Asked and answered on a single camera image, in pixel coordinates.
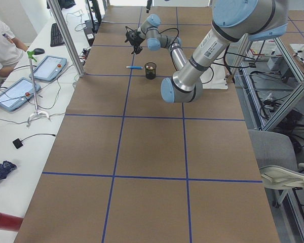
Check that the teach pendant tablet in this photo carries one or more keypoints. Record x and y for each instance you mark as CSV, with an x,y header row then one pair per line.
x,y
16,95
49,68

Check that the person in white shirt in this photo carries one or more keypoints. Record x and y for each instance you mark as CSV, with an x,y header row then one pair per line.
x,y
12,50

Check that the lower teach pendant tablet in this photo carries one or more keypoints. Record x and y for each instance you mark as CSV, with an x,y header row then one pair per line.
x,y
16,95

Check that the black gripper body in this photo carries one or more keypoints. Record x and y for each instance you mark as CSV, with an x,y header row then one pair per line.
x,y
135,39

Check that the black keyboard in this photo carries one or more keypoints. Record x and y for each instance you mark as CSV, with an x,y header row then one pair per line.
x,y
56,36

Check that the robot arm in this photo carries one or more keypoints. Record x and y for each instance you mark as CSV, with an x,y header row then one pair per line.
x,y
260,20
149,32

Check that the metal stand with green clip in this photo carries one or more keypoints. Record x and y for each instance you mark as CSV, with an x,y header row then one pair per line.
x,y
38,113

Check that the grey office chair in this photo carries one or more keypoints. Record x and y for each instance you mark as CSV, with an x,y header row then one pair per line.
x,y
277,162

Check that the black computer mouse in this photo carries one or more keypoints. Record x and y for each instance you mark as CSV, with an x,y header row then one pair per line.
x,y
38,51

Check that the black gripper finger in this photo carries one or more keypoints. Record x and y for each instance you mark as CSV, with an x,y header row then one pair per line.
x,y
136,50

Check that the black mesh pen holder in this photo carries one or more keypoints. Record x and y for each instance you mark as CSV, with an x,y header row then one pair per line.
x,y
150,74

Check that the red cylinder bottle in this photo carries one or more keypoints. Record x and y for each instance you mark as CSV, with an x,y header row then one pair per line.
x,y
10,222

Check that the small black square device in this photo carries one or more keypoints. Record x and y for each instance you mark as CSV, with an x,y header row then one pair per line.
x,y
17,143

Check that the blue highlighter pen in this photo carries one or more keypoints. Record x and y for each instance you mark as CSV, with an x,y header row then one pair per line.
x,y
134,67

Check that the upper teach pendant tablet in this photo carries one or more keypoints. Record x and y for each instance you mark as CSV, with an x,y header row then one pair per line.
x,y
49,68

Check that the aluminium frame post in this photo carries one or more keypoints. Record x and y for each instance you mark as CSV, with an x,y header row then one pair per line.
x,y
59,18

